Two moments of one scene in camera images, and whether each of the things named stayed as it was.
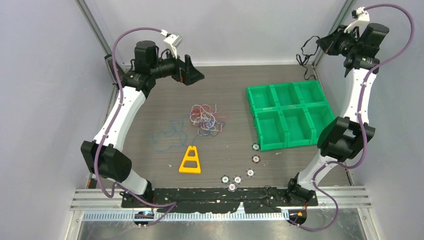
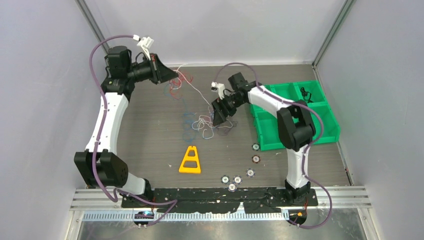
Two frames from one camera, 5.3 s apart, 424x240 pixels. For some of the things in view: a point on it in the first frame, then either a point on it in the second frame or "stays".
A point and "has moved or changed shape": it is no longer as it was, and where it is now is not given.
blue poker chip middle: [237, 179] stays
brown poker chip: [256, 159] stays
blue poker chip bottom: [232, 187] stays
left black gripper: [185, 72] to [160, 73]
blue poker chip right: [250, 173] stays
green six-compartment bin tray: [289, 115] stays
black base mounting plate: [225, 200] stays
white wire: [204, 116] has moved or changed shape
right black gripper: [328, 44] to [219, 116]
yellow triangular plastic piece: [186, 158] stays
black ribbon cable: [300, 61] to [307, 97]
